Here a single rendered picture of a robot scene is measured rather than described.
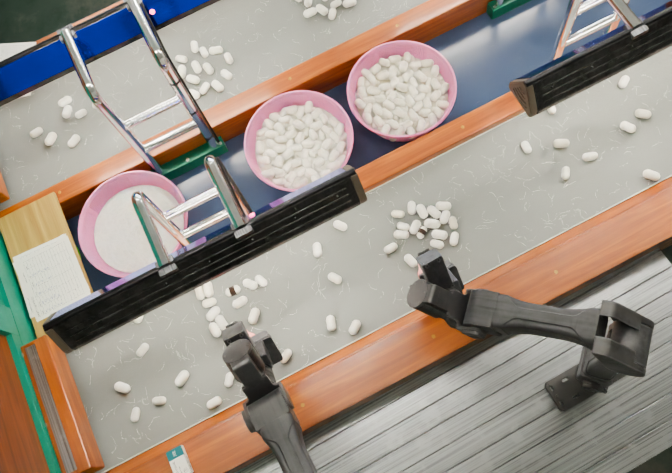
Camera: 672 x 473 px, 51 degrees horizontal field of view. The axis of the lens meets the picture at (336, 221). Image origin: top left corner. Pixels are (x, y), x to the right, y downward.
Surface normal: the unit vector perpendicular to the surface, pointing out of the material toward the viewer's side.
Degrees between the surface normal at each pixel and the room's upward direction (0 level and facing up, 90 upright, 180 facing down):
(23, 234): 0
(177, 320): 0
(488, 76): 0
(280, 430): 21
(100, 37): 58
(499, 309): 28
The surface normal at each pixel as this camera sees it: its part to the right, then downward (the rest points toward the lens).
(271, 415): -0.28, -0.59
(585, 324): -0.54, -0.40
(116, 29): 0.33, 0.53
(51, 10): -0.10, -0.33
